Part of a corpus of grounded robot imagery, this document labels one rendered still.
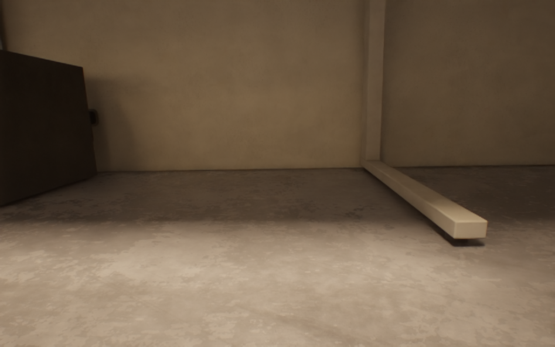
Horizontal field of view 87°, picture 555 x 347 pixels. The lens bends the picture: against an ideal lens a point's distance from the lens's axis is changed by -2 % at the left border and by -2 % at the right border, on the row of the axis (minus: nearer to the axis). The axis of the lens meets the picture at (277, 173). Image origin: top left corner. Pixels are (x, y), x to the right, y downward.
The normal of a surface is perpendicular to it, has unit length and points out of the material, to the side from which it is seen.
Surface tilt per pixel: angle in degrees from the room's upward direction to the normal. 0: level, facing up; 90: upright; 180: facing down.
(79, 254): 0
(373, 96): 90
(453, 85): 90
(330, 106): 90
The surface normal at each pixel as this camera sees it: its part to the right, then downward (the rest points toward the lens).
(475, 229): -0.06, 0.19
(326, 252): -0.03, -0.98
